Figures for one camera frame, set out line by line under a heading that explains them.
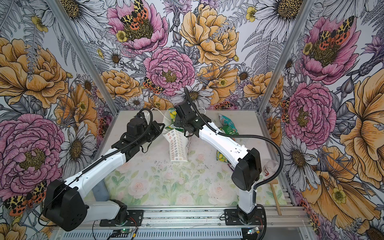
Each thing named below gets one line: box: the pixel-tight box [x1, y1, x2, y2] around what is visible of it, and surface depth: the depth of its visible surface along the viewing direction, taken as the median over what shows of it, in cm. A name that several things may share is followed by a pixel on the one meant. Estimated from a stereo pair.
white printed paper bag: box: [162, 108, 192, 162], surface depth 85 cm
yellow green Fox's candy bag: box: [216, 149, 230, 164], surface depth 95 cm
